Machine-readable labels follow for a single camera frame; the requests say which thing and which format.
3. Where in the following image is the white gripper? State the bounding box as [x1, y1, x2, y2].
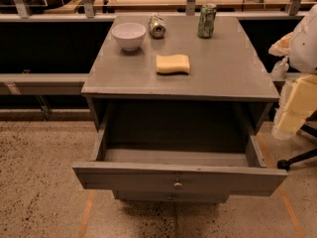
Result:
[268, 32, 317, 140]

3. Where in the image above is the yellow sponge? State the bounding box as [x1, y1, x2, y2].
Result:
[157, 55, 190, 74]

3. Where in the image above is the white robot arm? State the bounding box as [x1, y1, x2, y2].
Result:
[268, 5, 317, 140]

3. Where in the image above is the open top drawer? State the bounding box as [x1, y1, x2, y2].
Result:
[72, 102, 287, 196]

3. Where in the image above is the white soap dispenser bottle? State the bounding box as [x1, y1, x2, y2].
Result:
[270, 56, 289, 79]

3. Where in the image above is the black chair leg with caster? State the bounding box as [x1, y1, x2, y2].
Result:
[276, 124, 317, 171]

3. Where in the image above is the green soda can upright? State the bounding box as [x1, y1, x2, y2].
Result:
[197, 3, 217, 39]

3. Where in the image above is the crushed silver can lying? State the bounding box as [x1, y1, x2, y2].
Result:
[149, 14, 165, 39]

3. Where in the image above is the grey wooden cabinet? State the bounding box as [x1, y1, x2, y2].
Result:
[80, 14, 281, 131]

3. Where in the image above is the white bowl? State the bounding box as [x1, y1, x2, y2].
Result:
[111, 23, 147, 51]

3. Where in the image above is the metal railing frame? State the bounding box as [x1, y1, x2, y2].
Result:
[0, 0, 317, 20]

